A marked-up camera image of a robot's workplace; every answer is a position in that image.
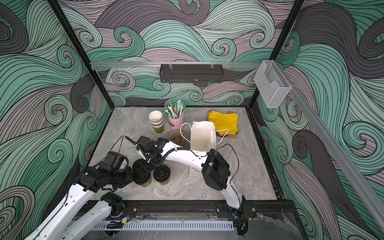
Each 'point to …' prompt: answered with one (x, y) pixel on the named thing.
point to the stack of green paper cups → (157, 121)
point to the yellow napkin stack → (225, 124)
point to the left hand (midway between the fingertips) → (137, 176)
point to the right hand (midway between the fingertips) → (146, 170)
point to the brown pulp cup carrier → (176, 137)
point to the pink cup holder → (177, 122)
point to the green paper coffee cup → (166, 182)
